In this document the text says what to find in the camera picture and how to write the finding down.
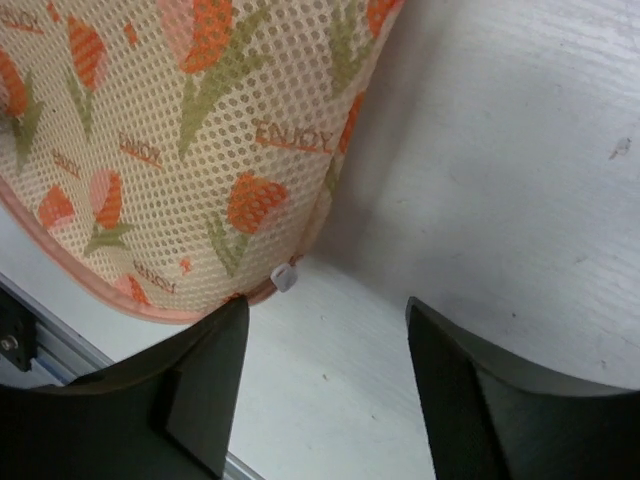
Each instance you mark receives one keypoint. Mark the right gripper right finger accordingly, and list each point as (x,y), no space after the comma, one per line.
(491,414)

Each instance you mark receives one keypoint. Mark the floral mesh laundry bag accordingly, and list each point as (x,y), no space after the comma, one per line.
(169,155)

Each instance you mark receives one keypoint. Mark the white zipper pull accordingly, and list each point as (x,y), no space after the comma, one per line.
(284,277)

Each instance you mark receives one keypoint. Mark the aluminium mounting rail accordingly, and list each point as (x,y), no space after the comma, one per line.
(64,356)

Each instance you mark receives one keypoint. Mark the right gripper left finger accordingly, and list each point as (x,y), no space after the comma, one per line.
(164,413)

